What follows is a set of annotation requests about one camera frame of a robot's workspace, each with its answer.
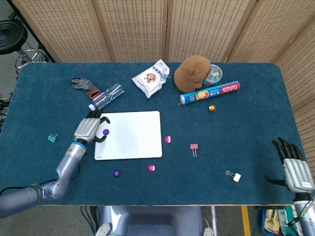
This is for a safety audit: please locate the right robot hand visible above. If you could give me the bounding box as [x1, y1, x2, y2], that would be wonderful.
[264, 137, 315, 195]

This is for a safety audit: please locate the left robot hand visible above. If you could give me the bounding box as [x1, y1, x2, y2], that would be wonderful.
[73, 109, 111, 145]

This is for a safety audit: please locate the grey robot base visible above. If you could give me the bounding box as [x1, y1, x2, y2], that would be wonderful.
[94, 206, 217, 236]

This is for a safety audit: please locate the white board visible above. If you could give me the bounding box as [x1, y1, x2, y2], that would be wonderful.
[94, 111, 163, 161]

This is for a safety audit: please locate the clear plastic bottle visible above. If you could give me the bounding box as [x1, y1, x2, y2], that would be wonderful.
[88, 83, 125, 111]

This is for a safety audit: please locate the grey knit glove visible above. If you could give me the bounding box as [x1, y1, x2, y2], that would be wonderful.
[71, 77, 101, 99]

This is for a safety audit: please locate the blue storage crate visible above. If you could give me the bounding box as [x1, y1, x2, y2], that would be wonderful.
[261, 206, 306, 236]

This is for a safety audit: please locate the cream binder clip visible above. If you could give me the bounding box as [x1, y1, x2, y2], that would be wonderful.
[226, 170, 242, 183]

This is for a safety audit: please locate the teal table cloth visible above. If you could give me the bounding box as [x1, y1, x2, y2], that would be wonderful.
[0, 61, 308, 207]

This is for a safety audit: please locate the white food bag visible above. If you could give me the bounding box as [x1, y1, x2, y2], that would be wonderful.
[131, 59, 171, 99]

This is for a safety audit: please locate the white table leg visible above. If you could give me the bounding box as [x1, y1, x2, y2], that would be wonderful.
[210, 206, 218, 236]

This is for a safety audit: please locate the wicker folding screen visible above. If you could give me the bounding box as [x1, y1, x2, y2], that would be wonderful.
[11, 0, 315, 182]

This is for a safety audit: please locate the brown plush toy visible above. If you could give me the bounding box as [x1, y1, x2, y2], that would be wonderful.
[174, 54, 212, 93]

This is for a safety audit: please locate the blue plastic wrap roll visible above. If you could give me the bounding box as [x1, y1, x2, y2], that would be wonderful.
[179, 80, 241, 106]

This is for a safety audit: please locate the black stool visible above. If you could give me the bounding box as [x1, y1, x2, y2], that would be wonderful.
[0, 19, 50, 74]

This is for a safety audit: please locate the clear plastic jar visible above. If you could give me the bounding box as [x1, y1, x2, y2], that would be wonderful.
[203, 63, 223, 87]

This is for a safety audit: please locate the black floor cable bundle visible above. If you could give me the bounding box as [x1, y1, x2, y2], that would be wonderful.
[80, 206, 99, 236]

